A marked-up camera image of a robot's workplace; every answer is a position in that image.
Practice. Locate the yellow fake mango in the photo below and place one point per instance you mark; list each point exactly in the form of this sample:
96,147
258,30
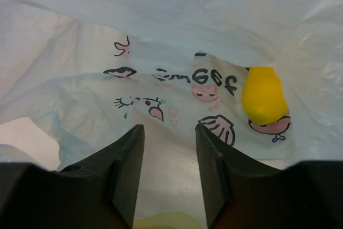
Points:
262,97

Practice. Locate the white printed inner bag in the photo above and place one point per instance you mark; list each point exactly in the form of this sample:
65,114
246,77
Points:
72,83

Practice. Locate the light blue plastic bag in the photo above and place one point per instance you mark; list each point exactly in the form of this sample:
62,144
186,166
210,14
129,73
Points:
301,39

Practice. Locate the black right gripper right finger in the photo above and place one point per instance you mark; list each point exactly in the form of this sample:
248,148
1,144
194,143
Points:
240,192

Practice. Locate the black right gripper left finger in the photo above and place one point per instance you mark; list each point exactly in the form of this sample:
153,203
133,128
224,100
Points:
99,191

